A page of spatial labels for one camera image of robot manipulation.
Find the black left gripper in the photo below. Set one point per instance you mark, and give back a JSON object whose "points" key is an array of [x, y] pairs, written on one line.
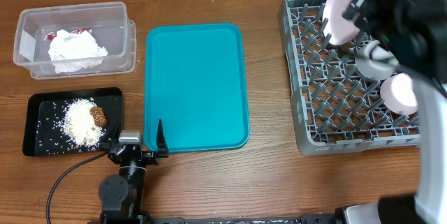
{"points": [[161, 148]]}

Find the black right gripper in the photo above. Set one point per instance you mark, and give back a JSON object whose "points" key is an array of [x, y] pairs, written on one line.
{"points": [[366, 10]]}

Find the grey bowl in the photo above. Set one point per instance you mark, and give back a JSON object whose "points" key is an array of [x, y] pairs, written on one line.
{"points": [[374, 62]]}

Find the large pink plate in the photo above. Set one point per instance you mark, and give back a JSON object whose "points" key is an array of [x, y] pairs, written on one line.
{"points": [[340, 30]]}

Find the white napkin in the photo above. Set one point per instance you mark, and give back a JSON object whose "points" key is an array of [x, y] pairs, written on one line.
{"points": [[67, 48]]}

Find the red foil wrapper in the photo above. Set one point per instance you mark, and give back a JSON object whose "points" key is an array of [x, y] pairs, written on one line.
{"points": [[50, 36]]}

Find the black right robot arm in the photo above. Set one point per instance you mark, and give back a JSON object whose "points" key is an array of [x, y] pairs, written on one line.
{"points": [[430, 200]]}

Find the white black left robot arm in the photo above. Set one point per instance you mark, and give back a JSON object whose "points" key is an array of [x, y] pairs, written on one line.
{"points": [[122, 193]]}

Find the grey dishwasher rack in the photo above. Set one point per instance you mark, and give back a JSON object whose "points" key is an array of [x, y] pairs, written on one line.
{"points": [[335, 109]]}

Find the rice food scraps pile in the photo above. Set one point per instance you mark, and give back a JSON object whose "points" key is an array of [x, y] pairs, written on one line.
{"points": [[66, 126]]}

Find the black plastic tray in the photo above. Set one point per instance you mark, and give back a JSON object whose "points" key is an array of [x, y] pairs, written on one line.
{"points": [[110, 99]]}

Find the teal serving tray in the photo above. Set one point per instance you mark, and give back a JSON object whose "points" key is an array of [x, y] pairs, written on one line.
{"points": [[195, 87]]}

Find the clear plastic bin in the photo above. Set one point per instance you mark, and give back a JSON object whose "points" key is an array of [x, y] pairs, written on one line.
{"points": [[110, 26]]}

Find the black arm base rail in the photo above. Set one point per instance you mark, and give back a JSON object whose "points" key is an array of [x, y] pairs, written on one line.
{"points": [[304, 219]]}

